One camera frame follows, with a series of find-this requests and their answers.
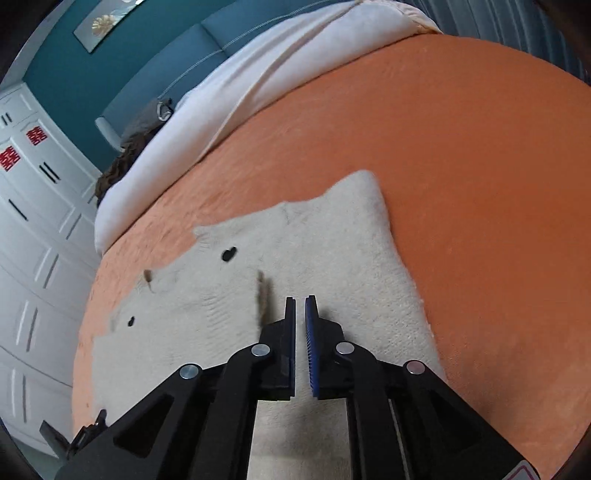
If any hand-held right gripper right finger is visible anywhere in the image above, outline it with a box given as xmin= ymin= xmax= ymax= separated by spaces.
xmin=304 ymin=295 xmax=541 ymax=480

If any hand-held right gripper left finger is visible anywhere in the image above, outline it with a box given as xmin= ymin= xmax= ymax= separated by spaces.
xmin=54 ymin=296 xmax=297 ymax=480

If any beige fleece garment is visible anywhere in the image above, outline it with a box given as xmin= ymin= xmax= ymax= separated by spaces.
xmin=92 ymin=170 xmax=448 ymax=480

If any orange blanket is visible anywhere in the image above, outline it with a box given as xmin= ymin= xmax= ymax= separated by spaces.
xmin=71 ymin=34 xmax=591 ymax=480

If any dark brown curly cloth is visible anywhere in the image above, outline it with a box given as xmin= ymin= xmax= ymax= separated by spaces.
xmin=95 ymin=137 xmax=154 ymax=207

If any white wardrobe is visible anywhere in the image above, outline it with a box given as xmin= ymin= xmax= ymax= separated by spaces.
xmin=0 ymin=82 xmax=105 ymax=455

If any white duvet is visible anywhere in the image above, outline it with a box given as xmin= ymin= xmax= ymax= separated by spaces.
xmin=95 ymin=0 xmax=444 ymax=254

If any dark grey cloth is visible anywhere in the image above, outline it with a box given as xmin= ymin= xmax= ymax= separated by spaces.
xmin=121 ymin=98 xmax=174 ymax=140

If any white bedside object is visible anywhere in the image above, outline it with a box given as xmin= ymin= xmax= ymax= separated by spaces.
xmin=95 ymin=117 xmax=123 ymax=153

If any blue padded headboard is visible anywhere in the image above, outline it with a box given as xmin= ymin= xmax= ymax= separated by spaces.
xmin=100 ymin=0 xmax=352 ymax=153

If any grey striped curtain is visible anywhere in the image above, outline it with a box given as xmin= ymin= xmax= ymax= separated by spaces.
xmin=411 ymin=0 xmax=591 ymax=87

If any flower wall picture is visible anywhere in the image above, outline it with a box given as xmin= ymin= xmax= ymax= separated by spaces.
xmin=74 ymin=0 xmax=149 ymax=53

